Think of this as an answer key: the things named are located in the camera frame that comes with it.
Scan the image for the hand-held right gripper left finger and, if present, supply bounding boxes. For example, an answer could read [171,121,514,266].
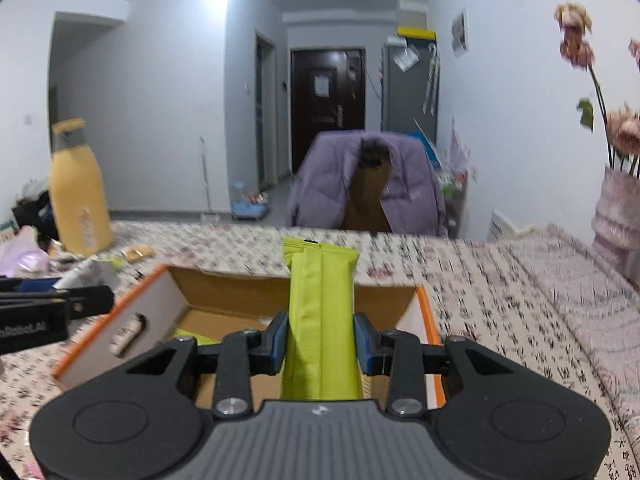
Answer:
[125,311,289,420]

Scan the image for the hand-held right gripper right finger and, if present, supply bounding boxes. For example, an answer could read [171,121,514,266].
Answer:
[353,311,519,420]

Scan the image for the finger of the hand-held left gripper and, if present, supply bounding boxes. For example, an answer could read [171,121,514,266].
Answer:
[0,285,115,320]

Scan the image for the green snack bar packet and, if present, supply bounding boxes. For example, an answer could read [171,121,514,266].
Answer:
[172,326,221,347]
[281,238,362,402]

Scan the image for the orange cardboard box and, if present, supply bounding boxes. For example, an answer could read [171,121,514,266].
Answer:
[52,264,447,411]

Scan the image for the purple plastic bag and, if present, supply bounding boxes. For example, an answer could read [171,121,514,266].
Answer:
[0,225,51,278]

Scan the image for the black bag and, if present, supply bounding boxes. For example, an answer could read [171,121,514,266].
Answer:
[12,190,58,241]

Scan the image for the yellow thermos bottle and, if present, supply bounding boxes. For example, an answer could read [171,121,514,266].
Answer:
[48,118,115,256]

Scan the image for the blue pet feeder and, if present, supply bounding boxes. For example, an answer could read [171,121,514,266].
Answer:
[230,182,271,222]

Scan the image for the wooden chair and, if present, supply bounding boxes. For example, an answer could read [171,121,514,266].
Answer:
[342,132,394,233]

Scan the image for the white mop pole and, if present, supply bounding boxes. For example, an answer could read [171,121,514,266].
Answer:
[199,136,211,217]

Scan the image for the purple puffer jacket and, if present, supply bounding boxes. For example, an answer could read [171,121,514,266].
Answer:
[287,130,447,237]

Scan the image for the metal storage rack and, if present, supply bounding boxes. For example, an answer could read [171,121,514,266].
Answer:
[430,160,473,238]

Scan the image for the white radiator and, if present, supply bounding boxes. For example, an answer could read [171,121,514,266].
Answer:
[487,210,536,243]

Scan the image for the folded patterned cloth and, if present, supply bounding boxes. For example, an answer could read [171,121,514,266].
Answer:
[500,224,640,426]

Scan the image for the dark entrance door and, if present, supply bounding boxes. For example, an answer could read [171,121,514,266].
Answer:
[290,48,367,173]

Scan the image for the glass sliding door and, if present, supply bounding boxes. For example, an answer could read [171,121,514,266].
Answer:
[255,32,279,187]

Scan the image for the grey refrigerator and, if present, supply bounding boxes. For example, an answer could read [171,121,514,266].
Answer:
[381,39,440,133]

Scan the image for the folded umbrella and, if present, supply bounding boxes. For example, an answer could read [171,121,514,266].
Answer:
[422,45,441,116]

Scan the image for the pink textured vase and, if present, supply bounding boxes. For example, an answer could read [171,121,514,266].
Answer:
[591,165,640,281]

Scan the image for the paper sheet on refrigerator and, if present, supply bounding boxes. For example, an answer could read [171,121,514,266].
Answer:
[392,40,421,72]

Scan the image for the yellow box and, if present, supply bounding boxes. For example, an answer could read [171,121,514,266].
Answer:
[397,24,437,41]

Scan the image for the dried pink roses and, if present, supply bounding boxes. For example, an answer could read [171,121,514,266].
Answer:
[554,2,640,178]

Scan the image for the white wall panel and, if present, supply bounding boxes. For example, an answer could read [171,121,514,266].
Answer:
[451,9,470,58]

